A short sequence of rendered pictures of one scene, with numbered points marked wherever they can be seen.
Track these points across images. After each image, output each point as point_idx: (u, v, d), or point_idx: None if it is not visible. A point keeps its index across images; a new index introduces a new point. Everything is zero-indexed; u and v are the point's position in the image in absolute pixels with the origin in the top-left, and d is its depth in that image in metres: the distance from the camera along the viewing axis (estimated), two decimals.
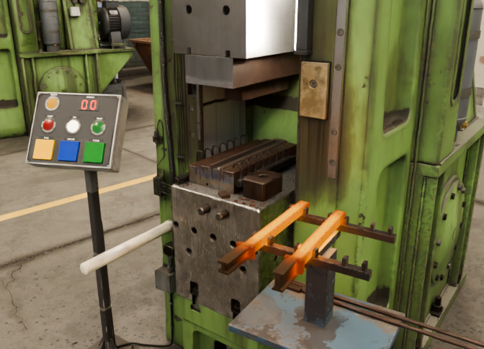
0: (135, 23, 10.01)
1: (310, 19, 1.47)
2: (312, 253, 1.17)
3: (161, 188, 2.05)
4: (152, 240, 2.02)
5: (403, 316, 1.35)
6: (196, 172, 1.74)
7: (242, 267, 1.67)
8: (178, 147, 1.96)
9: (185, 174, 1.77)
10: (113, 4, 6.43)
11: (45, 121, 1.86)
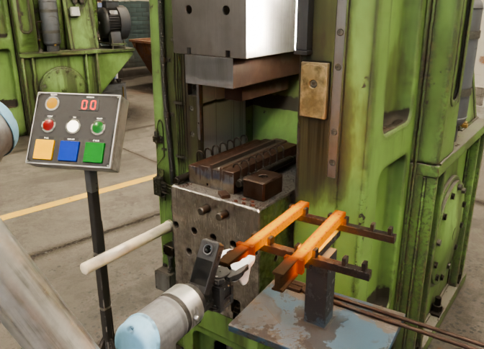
0: (135, 23, 10.01)
1: (310, 19, 1.47)
2: (312, 253, 1.17)
3: (161, 188, 2.05)
4: (152, 240, 2.02)
5: (403, 316, 1.35)
6: (196, 172, 1.74)
7: None
8: (178, 147, 1.96)
9: (185, 174, 1.77)
10: (113, 4, 6.43)
11: (45, 121, 1.86)
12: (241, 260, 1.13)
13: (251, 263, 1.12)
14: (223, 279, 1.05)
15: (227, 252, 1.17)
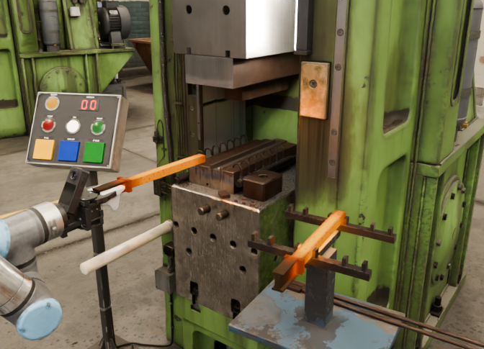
0: (135, 23, 10.01)
1: (310, 19, 1.47)
2: (312, 253, 1.17)
3: (161, 188, 2.05)
4: (152, 240, 2.02)
5: (403, 316, 1.35)
6: (196, 172, 1.74)
7: (242, 267, 1.67)
8: (178, 147, 1.96)
9: (185, 174, 1.77)
10: (113, 4, 6.43)
11: (45, 121, 1.86)
12: (111, 188, 1.31)
13: (119, 191, 1.31)
14: (88, 201, 1.23)
15: None
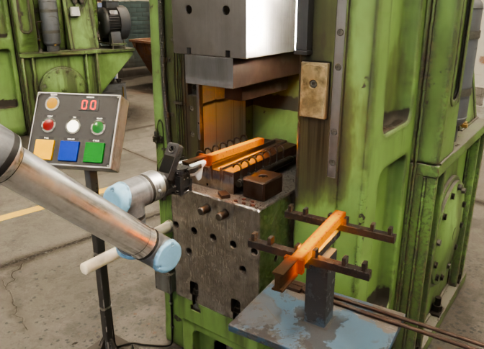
0: (135, 23, 10.01)
1: (310, 19, 1.47)
2: (312, 253, 1.17)
3: None
4: None
5: (403, 316, 1.35)
6: None
7: (242, 267, 1.67)
8: None
9: None
10: (113, 4, 6.43)
11: (45, 121, 1.86)
12: (196, 161, 1.58)
13: (203, 164, 1.58)
14: (182, 170, 1.49)
15: None
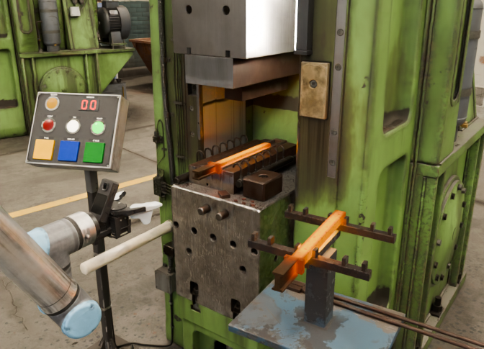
0: (135, 23, 10.01)
1: (310, 19, 1.47)
2: (312, 253, 1.17)
3: (161, 188, 2.05)
4: (152, 240, 2.02)
5: (403, 316, 1.35)
6: None
7: (242, 267, 1.67)
8: (178, 147, 1.96)
9: (185, 174, 1.77)
10: (113, 4, 6.43)
11: (45, 121, 1.86)
12: (145, 203, 1.37)
13: (150, 207, 1.36)
14: (118, 211, 1.31)
15: (122, 193, 1.44)
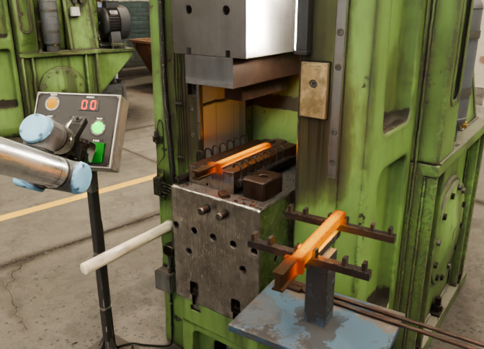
0: (135, 23, 10.01)
1: (310, 19, 1.47)
2: (312, 253, 1.17)
3: (161, 188, 2.05)
4: (152, 240, 2.02)
5: (403, 316, 1.35)
6: None
7: (242, 267, 1.67)
8: (178, 147, 1.96)
9: (185, 174, 1.77)
10: (113, 4, 6.43)
11: None
12: None
13: (96, 148, 1.76)
14: (85, 139, 1.66)
15: None
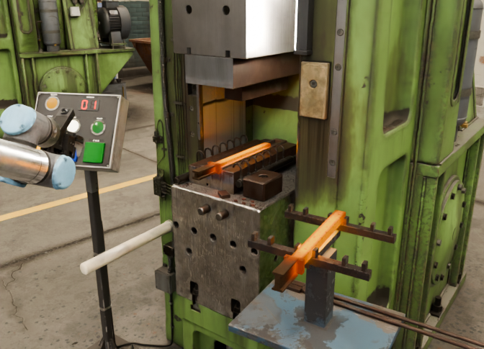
0: (135, 23, 10.01)
1: (310, 19, 1.47)
2: (312, 253, 1.17)
3: (161, 188, 2.05)
4: (152, 240, 2.02)
5: (403, 316, 1.35)
6: None
7: (242, 267, 1.67)
8: (178, 147, 1.96)
9: (185, 174, 1.77)
10: (113, 4, 6.43)
11: None
12: None
13: (83, 142, 1.67)
14: (72, 132, 1.57)
15: None
